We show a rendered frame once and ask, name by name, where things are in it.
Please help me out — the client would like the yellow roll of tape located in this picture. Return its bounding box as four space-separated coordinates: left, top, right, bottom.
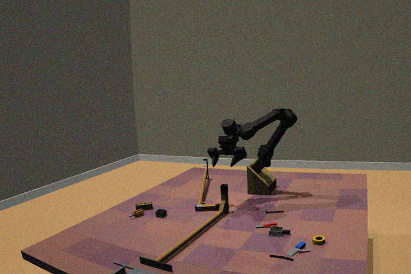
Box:
312 236 325 245

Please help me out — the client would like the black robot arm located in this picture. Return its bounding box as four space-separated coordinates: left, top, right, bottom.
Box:
218 108 297 174

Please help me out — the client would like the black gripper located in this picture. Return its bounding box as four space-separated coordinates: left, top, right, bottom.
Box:
207 140 247 167

